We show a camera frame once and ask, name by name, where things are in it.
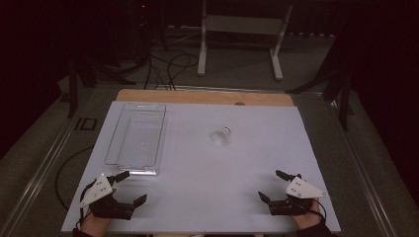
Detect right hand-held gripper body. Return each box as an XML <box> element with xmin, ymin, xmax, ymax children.
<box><xmin>268</xmin><ymin>176</ymin><xmax>329</xmax><ymax>217</ymax></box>

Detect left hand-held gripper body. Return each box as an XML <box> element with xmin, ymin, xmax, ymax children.
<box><xmin>78</xmin><ymin>173</ymin><xmax>135</xmax><ymax>221</ymax></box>

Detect clear plastic container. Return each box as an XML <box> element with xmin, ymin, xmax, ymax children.
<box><xmin>104</xmin><ymin>102</ymin><xmax>168</xmax><ymax>176</ymax></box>

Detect white shuttlecock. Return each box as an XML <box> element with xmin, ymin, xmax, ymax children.
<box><xmin>209</xmin><ymin>125</ymin><xmax>232</xmax><ymax>148</ymax></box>

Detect person's right hand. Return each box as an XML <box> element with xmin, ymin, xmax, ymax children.
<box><xmin>291</xmin><ymin>200</ymin><xmax>322</xmax><ymax>230</ymax></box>

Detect person's left hand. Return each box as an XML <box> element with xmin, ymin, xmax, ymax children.
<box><xmin>80</xmin><ymin>210</ymin><xmax>113</xmax><ymax>237</ymax></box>

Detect person's right dark sleeve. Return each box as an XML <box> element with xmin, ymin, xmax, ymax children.
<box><xmin>295</xmin><ymin>220</ymin><xmax>334</xmax><ymax>237</ymax></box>

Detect person's dark sleeve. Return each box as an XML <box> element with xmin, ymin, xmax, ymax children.
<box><xmin>72</xmin><ymin>227</ymin><xmax>95</xmax><ymax>237</ymax></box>
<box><xmin>295</xmin><ymin>220</ymin><xmax>334</xmax><ymax>237</ymax></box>

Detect person's left dark sleeve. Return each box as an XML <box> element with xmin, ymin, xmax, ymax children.
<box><xmin>72</xmin><ymin>227</ymin><xmax>95</xmax><ymax>237</ymax></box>

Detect wooden table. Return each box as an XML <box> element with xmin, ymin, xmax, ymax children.
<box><xmin>116</xmin><ymin>88</ymin><xmax>294</xmax><ymax>107</ymax></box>

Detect white metal stand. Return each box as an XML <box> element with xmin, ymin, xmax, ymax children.
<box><xmin>197</xmin><ymin>0</ymin><xmax>294</xmax><ymax>82</ymax></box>

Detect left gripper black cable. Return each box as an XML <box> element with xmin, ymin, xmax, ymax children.
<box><xmin>78</xmin><ymin>182</ymin><xmax>97</xmax><ymax>229</ymax></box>

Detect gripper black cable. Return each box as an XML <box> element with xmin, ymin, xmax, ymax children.
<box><xmin>310</xmin><ymin>197</ymin><xmax>328</xmax><ymax>222</ymax></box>
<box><xmin>78</xmin><ymin>182</ymin><xmax>97</xmax><ymax>229</ymax></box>

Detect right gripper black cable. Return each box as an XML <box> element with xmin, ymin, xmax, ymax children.
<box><xmin>310</xmin><ymin>197</ymin><xmax>328</xmax><ymax>222</ymax></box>

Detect black floor cable loop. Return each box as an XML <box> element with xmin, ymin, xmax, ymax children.
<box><xmin>54</xmin><ymin>146</ymin><xmax>95</xmax><ymax>211</ymax></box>

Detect black floor cables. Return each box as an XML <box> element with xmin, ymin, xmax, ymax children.
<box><xmin>143</xmin><ymin>52</ymin><xmax>200</xmax><ymax>91</ymax></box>

